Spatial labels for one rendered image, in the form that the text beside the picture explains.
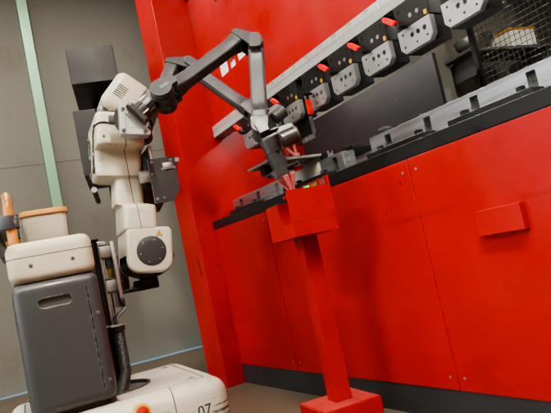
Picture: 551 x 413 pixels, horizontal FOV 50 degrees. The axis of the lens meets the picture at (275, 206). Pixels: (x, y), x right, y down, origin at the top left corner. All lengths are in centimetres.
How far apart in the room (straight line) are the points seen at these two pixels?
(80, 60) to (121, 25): 238
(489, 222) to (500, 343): 35
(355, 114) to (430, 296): 143
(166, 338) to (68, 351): 343
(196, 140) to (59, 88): 242
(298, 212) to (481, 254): 56
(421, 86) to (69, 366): 185
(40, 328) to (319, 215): 91
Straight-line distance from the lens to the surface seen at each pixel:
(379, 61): 215
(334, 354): 197
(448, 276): 186
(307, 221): 187
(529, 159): 162
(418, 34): 201
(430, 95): 274
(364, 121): 308
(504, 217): 166
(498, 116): 167
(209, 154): 331
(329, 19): 239
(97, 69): 346
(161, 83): 210
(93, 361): 193
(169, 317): 531
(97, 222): 526
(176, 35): 349
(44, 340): 191
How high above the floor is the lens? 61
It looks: 5 degrees up
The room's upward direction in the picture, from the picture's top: 12 degrees counter-clockwise
